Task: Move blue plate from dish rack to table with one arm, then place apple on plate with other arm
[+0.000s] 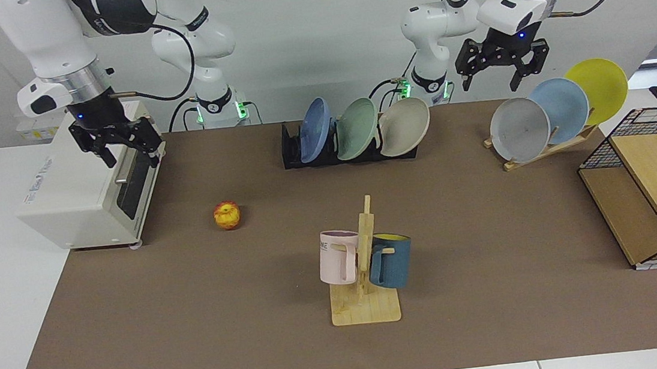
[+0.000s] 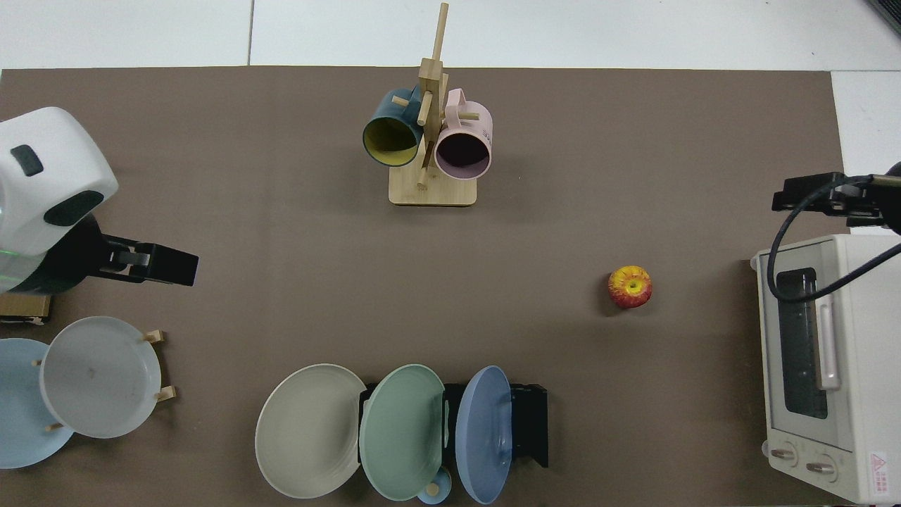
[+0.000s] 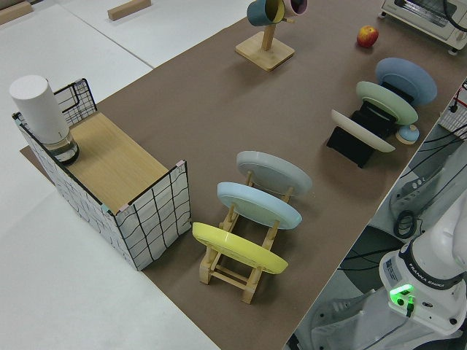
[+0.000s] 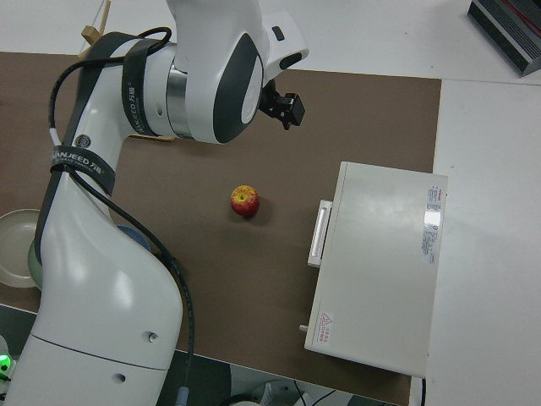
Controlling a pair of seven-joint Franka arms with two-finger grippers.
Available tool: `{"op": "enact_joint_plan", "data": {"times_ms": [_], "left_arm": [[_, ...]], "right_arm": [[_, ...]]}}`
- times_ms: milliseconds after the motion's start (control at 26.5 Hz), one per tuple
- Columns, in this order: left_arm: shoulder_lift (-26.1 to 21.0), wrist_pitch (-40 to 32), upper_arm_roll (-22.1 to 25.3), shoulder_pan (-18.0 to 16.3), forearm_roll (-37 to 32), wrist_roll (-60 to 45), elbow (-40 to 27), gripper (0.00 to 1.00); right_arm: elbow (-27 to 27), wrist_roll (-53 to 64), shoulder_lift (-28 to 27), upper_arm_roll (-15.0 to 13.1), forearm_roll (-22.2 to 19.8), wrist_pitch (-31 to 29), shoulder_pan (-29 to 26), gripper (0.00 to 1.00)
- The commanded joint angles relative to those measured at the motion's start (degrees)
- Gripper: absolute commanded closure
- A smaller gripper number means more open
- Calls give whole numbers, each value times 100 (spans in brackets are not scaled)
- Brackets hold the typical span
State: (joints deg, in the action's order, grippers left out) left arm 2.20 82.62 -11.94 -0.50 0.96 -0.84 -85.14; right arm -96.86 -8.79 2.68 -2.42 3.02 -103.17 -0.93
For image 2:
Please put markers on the red yellow apple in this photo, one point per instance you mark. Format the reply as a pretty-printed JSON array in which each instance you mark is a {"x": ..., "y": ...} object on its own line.
[{"x": 629, "y": 286}]

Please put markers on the wooden plate stand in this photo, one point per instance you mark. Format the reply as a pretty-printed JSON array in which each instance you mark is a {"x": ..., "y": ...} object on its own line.
[{"x": 155, "y": 336}]

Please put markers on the grey plate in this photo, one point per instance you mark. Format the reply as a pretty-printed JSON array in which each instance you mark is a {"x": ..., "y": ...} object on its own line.
[{"x": 98, "y": 377}]

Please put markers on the light blue plate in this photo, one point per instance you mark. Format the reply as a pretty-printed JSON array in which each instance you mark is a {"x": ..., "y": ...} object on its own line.
[{"x": 21, "y": 415}]

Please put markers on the beige plate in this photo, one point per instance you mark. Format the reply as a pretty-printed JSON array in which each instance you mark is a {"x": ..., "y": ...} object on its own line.
[{"x": 310, "y": 429}]

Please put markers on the green plate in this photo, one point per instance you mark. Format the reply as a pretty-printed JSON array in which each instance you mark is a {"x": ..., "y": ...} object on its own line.
[{"x": 401, "y": 429}]

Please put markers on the black dish rack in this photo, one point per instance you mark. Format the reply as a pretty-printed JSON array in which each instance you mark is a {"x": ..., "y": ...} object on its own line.
[{"x": 531, "y": 422}]

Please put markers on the brown table cloth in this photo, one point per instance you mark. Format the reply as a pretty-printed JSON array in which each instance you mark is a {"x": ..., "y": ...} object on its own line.
[{"x": 281, "y": 296}]

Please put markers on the pale toaster oven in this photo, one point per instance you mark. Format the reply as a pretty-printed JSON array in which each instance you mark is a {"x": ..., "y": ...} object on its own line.
[{"x": 862, "y": 366}]

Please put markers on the dark grey corner object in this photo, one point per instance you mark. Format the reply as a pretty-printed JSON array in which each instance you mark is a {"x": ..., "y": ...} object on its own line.
[{"x": 888, "y": 13}]

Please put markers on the dark teal cup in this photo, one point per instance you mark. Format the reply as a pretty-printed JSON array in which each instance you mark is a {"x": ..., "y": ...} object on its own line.
[{"x": 391, "y": 141}]

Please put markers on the wooden cup stand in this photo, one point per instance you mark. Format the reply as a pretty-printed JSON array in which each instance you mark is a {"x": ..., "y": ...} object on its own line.
[{"x": 431, "y": 186}]

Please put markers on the pink cup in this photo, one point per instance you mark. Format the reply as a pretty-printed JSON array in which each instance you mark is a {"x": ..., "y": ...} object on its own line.
[{"x": 470, "y": 125}]

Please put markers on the small blue round thing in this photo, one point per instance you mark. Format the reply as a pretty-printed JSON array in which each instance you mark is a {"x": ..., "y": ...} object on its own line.
[{"x": 443, "y": 493}]

